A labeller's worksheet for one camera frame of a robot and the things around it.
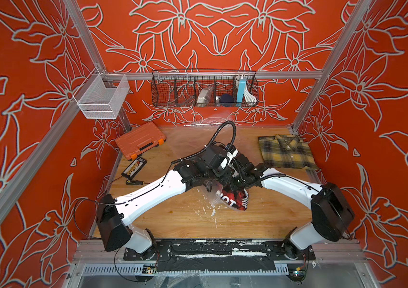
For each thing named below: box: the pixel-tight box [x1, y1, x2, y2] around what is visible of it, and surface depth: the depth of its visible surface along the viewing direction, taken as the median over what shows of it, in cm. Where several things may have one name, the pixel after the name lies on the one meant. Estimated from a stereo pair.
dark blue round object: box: [219, 93, 234, 107], surface depth 96 cm
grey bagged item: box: [196, 87, 213, 107], surface depth 94 cm
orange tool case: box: [115, 121, 167, 161], surface depth 109 cm
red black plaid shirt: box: [215, 184, 249, 211], surface depth 81 cm
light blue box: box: [236, 76, 247, 104], surface depth 90 cm
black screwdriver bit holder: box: [121, 156, 147, 180], surface depth 100 cm
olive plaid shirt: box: [258, 134, 319, 169], surface depth 106 cm
